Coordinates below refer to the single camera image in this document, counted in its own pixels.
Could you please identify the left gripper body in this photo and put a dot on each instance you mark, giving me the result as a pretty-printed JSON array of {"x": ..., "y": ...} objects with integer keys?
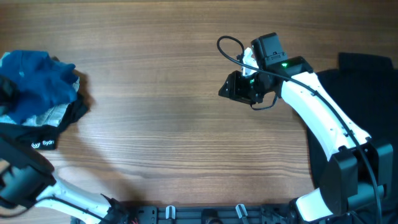
[{"x": 4, "y": 83}]

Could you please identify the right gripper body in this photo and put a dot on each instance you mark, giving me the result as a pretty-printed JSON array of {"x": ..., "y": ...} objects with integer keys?
[{"x": 249, "y": 89}]

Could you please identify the blue polo shirt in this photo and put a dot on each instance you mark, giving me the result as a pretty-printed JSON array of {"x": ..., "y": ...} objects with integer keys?
[{"x": 43, "y": 83}]

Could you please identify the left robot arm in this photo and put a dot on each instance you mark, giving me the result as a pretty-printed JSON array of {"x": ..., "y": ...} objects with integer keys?
[{"x": 30, "y": 179}]

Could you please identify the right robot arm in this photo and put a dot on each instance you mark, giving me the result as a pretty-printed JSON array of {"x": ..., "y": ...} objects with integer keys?
[{"x": 351, "y": 172}]

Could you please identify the folded black printed garment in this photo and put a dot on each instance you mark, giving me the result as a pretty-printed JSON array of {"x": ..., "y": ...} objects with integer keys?
[{"x": 45, "y": 137}]

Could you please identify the black garment on right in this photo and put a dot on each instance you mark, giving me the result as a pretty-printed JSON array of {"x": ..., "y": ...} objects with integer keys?
[{"x": 365, "y": 88}]

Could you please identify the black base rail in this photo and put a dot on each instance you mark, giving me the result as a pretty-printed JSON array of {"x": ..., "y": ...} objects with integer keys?
[{"x": 260, "y": 214}]

